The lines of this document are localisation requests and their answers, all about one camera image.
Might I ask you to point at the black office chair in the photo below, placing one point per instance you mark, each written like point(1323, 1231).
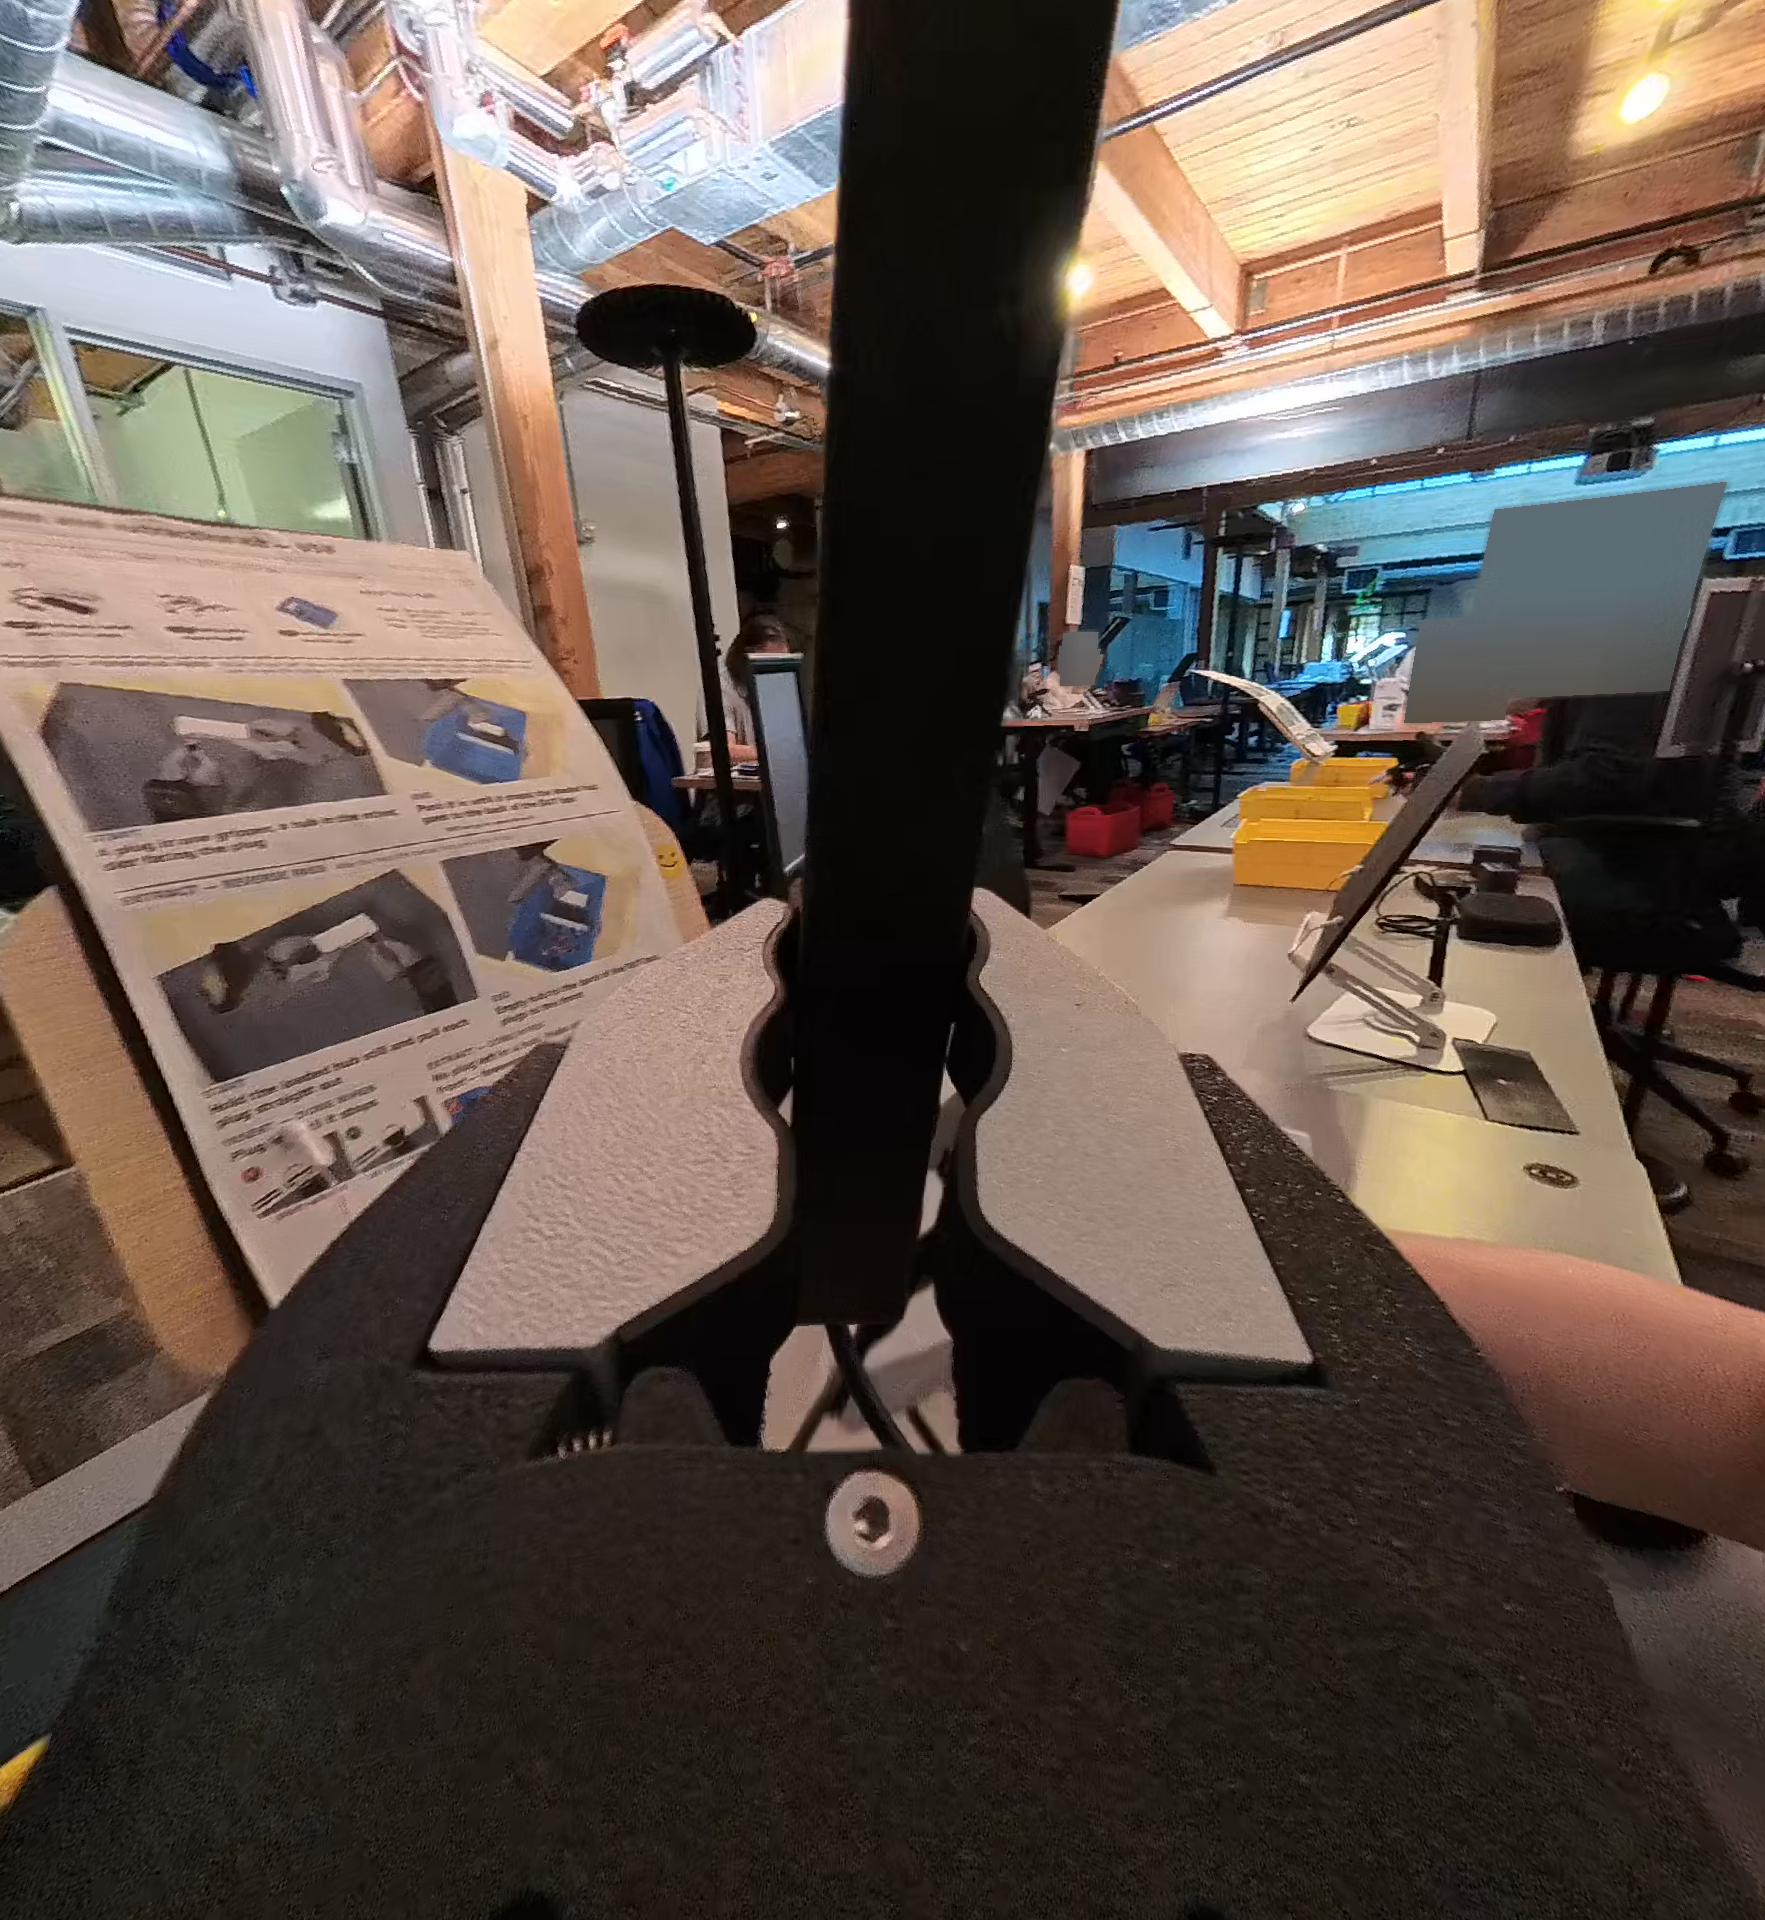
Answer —
point(1679, 872)

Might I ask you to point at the silver ventilation duct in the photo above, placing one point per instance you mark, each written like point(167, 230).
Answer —
point(103, 121)

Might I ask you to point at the grey square plate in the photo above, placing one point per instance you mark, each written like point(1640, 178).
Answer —
point(1520, 1087)

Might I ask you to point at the black monitor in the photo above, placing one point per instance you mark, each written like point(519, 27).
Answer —
point(781, 765)

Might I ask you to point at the black bag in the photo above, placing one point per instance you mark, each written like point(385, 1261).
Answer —
point(1507, 917)

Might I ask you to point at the round metal desk grommet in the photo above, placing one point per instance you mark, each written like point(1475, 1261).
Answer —
point(1553, 1175)

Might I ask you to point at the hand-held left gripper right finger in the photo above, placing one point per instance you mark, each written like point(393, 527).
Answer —
point(1138, 1201)

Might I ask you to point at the black disc on pole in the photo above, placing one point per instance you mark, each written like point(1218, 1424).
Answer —
point(667, 326)

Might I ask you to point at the black 7-port USB hub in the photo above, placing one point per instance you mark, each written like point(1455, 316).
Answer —
point(852, 1376)

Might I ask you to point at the instruction poster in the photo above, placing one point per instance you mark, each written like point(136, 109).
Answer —
point(222, 840)

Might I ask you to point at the blue bag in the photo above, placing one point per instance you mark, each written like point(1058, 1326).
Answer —
point(637, 765)

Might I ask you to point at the person's right forearm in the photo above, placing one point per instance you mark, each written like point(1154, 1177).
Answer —
point(1664, 1397)

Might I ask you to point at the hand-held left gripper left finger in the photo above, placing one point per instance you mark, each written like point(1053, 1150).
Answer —
point(598, 1201)

